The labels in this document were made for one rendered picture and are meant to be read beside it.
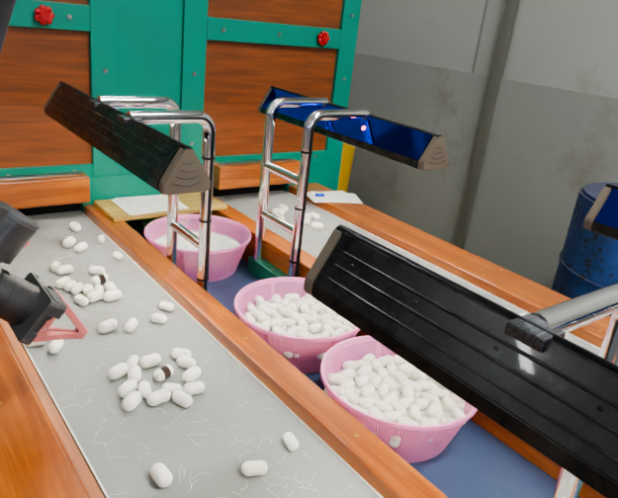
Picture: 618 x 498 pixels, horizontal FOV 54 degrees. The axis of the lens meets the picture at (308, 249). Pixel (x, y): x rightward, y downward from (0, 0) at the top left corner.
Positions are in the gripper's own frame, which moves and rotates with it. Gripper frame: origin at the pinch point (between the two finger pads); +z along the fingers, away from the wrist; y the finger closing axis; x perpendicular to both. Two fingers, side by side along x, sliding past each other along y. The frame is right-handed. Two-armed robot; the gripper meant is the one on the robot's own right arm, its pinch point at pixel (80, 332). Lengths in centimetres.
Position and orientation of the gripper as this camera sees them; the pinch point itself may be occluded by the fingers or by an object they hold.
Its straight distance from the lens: 92.7
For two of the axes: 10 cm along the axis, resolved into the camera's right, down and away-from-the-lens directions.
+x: -5.9, 8.0, -1.0
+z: 5.4, 4.9, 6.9
